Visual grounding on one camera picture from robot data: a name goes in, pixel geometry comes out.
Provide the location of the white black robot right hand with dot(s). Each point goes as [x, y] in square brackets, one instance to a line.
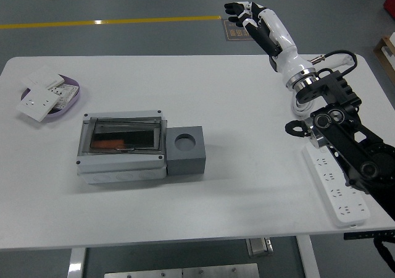
[281, 31]

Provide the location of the orange cylinder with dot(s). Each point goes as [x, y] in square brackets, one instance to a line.
[108, 143]

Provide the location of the grey electrical box clear lid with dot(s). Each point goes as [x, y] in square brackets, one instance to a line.
[120, 166]

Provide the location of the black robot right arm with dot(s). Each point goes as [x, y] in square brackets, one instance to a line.
[339, 142]

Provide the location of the red box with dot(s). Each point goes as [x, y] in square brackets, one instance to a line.
[390, 1]

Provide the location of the grey cube with round hole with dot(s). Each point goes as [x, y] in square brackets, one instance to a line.
[185, 163]

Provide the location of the brown floor sign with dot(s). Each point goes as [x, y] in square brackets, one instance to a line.
[234, 34]

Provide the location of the wooden crate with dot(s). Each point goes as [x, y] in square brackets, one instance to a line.
[382, 61]

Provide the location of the purple oval tray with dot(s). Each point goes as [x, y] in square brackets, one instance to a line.
[74, 85]

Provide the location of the black table control panel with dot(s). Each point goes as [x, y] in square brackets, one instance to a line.
[361, 235]

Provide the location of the white multi-hole socket panel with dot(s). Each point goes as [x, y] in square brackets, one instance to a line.
[66, 94]

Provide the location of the white wall switch panel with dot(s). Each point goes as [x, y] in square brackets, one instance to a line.
[41, 78]

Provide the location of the white wall socket panel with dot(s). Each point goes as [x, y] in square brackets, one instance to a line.
[37, 103]

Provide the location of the grey metal base plate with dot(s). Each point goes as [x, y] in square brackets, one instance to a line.
[185, 272]

